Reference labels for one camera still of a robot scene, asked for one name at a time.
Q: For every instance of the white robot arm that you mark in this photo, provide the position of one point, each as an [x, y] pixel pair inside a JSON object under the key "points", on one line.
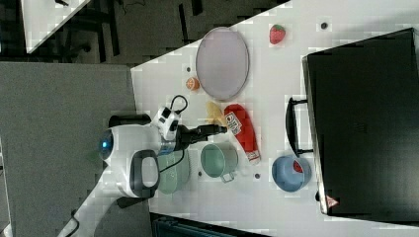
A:
{"points": [[131, 153]]}

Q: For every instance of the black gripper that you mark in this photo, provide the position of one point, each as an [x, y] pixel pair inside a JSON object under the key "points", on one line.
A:
{"points": [[185, 137]]}

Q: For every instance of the grey round plate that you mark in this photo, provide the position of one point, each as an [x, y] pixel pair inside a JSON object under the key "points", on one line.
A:
{"points": [[222, 63]]}

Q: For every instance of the green mug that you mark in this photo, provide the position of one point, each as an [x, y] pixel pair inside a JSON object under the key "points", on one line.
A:
{"points": [[219, 160]]}

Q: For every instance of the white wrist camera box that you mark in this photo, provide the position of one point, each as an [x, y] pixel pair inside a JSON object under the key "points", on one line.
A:
{"points": [[166, 120]]}

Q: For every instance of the black toaster oven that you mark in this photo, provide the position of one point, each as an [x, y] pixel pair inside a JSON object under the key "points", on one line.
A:
{"points": [[362, 101]]}

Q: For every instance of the red plush ketchup bottle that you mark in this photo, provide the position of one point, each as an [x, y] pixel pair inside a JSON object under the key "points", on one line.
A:
{"points": [[240, 124]]}

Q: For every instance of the green oval strainer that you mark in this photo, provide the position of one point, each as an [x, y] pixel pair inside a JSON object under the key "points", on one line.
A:
{"points": [[175, 172]]}

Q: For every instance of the red strawberry in bowl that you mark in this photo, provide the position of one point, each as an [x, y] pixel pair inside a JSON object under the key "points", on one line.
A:
{"points": [[297, 167]]}

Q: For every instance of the orange slice toy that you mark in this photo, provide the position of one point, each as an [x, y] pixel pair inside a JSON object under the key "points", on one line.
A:
{"points": [[193, 84]]}

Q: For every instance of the red strawberry on table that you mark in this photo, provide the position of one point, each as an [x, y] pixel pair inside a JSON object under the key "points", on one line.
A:
{"points": [[277, 34]]}

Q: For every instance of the blue bowl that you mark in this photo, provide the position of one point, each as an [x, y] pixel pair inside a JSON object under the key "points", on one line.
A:
{"points": [[286, 178]]}

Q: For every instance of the yellow peeled banana toy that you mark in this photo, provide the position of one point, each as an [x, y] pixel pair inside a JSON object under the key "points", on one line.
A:
{"points": [[214, 114]]}

